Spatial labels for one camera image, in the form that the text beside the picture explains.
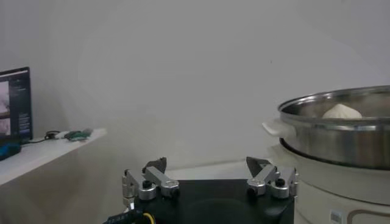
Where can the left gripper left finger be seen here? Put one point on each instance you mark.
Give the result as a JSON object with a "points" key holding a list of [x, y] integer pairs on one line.
{"points": [[158, 181]]}

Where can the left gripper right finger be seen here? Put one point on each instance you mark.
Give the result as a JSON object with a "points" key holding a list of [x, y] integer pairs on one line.
{"points": [[265, 179]]}

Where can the white steamed baozi bun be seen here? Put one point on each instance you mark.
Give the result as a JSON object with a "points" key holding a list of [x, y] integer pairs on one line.
{"points": [[341, 112]]}

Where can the stainless steel steamer basket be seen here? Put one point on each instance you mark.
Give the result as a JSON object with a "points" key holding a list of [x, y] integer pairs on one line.
{"points": [[335, 143]]}

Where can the white electric cooker pot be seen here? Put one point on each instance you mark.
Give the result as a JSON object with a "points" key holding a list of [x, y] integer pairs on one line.
{"points": [[335, 188]]}

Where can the green small gadget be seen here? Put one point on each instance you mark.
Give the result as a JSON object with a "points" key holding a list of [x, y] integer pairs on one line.
{"points": [[76, 135]]}

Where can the white side table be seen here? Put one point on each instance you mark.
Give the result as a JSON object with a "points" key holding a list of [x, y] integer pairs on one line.
{"points": [[45, 152]]}

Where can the dark blue object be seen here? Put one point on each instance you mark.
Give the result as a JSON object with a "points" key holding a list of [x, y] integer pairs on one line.
{"points": [[9, 150]]}

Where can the black computer monitor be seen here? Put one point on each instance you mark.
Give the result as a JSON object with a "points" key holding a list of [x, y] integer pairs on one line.
{"points": [[18, 103]]}

